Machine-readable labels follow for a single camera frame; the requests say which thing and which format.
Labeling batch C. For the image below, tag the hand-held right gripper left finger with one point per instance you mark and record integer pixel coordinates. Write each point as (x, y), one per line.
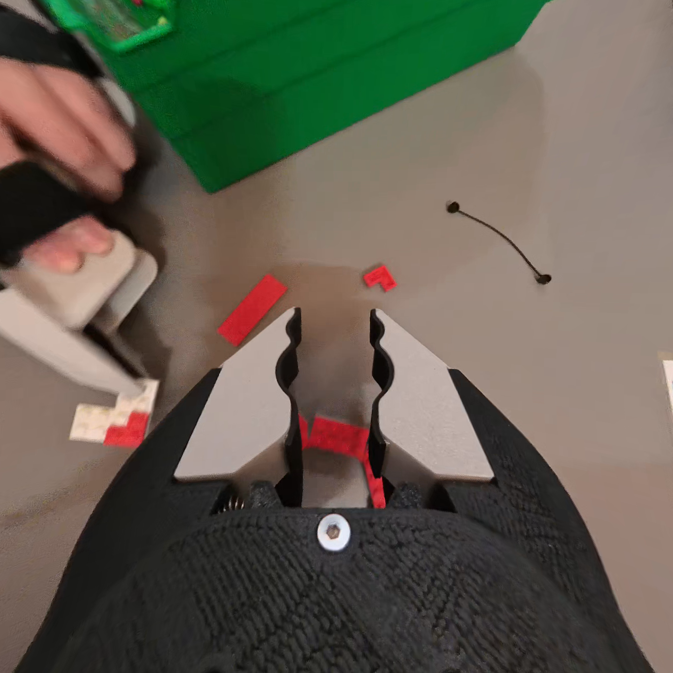
(242, 410)

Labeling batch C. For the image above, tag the white and red lego assembly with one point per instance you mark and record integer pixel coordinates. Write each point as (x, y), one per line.
(118, 420)

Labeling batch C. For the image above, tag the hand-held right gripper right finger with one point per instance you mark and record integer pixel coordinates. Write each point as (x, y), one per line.
(426, 415)

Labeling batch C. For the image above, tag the person's left hand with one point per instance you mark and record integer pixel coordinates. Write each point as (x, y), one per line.
(58, 121)

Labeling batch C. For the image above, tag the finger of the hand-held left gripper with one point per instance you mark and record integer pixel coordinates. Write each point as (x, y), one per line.
(58, 342)

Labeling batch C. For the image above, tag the red lego arch piece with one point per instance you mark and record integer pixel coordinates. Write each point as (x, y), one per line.
(336, 436)

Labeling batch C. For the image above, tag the green lego box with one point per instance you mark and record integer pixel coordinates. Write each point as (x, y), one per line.
(315, 79)

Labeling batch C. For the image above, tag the red rectangular lego plate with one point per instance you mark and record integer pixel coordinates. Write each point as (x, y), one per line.
(252, 310)

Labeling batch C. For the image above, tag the green lego box lid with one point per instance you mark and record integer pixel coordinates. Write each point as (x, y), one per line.
(115, 23)

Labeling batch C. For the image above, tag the white paper sheet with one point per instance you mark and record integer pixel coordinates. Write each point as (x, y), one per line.
(669, 384)

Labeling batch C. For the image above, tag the small red lego corner piece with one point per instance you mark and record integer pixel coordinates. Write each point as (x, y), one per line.
(379, 277)

